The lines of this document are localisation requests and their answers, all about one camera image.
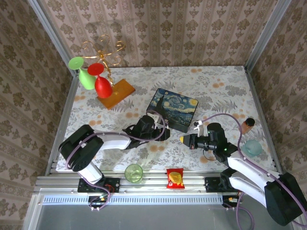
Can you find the red plastic wine glass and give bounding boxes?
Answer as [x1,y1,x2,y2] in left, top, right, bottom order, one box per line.
[87,62,113,99]

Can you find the aluminium side rail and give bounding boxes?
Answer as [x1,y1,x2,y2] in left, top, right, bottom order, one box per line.
[44,71,81,177]
[243,66,283,174]

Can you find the white slotted cable duct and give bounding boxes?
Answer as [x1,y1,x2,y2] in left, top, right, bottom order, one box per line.
[42,194,224,206]

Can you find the aluminium frame post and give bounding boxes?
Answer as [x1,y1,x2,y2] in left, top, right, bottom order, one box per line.
[26,0,81,77]
[244,0,292,70]

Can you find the black connector plate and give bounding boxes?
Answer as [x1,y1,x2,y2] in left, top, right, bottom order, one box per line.
[222,195,241,209]
[88,195,109,209]

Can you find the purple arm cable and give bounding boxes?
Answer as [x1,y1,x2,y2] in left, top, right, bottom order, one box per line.
[200,113,307,230]
[66,110,167,212]

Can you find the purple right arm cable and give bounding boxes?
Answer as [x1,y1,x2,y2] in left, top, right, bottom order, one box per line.
[200,113,307,230]

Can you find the floral patterned tablecloth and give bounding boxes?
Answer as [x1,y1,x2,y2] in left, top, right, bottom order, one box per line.
[56,66,276,172]

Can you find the thin black cable loop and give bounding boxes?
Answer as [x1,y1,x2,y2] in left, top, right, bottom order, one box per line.
[202,149,217,161]

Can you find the orange bottle black cap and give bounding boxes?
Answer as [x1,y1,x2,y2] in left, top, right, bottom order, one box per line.
[240,117,256,135]

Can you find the aluminium front rail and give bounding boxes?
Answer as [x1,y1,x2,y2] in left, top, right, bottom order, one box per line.
[33,170,297,194]

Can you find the green plastic wine glass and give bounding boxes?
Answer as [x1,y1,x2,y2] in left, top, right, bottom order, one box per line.
[68,56,96,91]

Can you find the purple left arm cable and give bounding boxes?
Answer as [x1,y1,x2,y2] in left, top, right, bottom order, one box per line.
[66,110,167,212]

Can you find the starry night painted box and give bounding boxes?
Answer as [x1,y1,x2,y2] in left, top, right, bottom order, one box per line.
[146,88,199,133]

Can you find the gold wire rack wooden base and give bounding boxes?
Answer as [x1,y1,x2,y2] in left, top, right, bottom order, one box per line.
[82,34,136,110]

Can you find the red snack packet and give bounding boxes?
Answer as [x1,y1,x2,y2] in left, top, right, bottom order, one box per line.
[166,168,186,190]

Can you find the green transparent cup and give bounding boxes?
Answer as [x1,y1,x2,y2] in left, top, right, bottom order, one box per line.
[124,163,144,184]

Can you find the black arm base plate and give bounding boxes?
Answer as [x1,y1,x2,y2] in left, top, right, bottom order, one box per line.
[78,176,121,194]
[205,176,240,193]

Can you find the teal translucent cup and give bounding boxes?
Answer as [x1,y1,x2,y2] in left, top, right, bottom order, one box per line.
[240,140,263,158]

